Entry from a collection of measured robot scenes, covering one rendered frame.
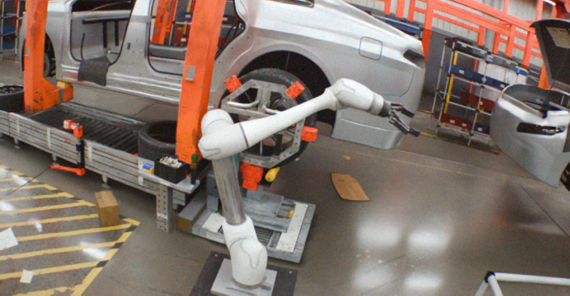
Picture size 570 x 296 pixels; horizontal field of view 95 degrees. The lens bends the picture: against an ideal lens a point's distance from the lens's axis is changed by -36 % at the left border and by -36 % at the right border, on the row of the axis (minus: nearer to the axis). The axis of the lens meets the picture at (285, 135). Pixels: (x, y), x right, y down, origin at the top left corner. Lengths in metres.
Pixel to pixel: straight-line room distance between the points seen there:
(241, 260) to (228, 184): 0.36
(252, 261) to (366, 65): 1.64
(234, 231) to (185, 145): 0.94
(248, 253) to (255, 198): 1.22
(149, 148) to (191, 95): 0.71
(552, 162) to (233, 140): 2.99
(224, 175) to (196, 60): 0.97
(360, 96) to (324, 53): 1.25
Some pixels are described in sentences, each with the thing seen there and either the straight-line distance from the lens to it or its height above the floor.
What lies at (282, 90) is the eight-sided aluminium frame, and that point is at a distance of 2.41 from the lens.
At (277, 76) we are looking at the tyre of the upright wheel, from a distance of 2.50.
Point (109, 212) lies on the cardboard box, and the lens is 2.74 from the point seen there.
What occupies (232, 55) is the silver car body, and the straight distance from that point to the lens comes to 2.91.
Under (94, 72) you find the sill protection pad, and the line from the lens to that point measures 3.64.
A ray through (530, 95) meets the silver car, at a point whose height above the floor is 1.45.
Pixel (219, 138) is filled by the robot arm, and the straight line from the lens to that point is 1.43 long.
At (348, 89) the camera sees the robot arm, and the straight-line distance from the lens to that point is 1.52.
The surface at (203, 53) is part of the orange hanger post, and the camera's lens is 2.40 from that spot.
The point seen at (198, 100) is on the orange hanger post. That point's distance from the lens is 2.46.
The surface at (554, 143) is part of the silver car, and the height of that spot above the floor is 1.15.
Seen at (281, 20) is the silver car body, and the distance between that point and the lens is 2.78.
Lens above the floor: 1.60
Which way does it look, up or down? 18 degrees down
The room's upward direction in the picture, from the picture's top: 10 degrees clockwise
